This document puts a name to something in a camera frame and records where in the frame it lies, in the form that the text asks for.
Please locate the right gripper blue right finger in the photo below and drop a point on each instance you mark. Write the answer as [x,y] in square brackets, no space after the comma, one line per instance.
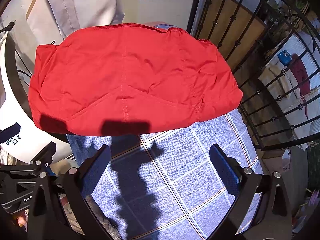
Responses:
[225,167]

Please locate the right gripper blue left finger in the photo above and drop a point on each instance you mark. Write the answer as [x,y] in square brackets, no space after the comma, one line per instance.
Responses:
[92,169]

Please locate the red puffer jacket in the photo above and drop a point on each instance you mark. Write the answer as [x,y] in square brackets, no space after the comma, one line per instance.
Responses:
[129,79]

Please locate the blue plaid bed sheet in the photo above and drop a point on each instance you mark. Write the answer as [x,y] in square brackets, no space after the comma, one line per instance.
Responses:
[163,185]

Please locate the grey fur trim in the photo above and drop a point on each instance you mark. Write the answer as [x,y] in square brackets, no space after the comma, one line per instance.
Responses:
[111,229]

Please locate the white bed with bedding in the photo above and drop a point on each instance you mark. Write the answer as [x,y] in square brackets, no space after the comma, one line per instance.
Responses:
[291,74]

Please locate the black iron railing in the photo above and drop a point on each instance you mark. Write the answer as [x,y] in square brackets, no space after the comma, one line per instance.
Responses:
[249,33]

